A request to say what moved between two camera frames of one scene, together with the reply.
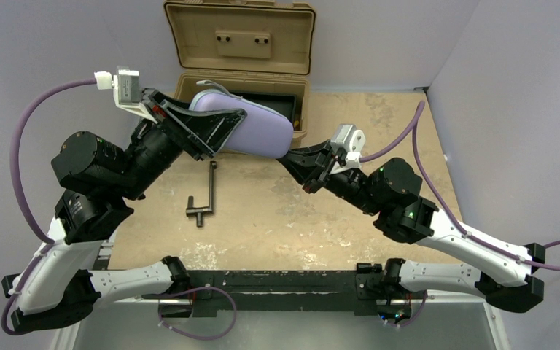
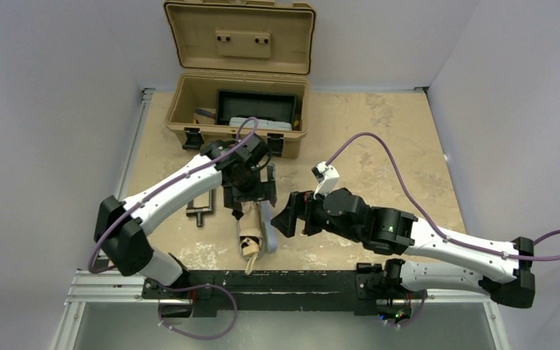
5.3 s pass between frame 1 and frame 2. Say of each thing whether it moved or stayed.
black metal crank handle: stayed
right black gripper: moved
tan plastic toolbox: stayed
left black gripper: moved
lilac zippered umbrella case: moved
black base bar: stayed
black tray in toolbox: stayed
